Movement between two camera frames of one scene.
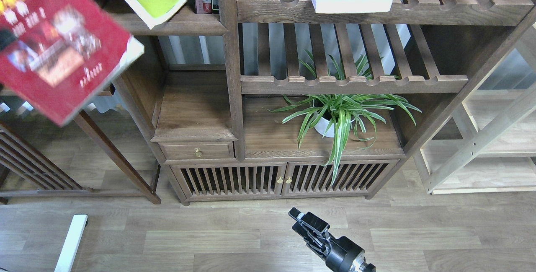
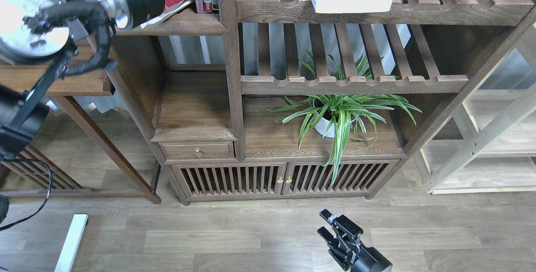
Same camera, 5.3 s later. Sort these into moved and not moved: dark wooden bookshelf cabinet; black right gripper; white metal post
Moved: black right gripper
Not moved: dark wooden bookshelf cabinet; white metal post
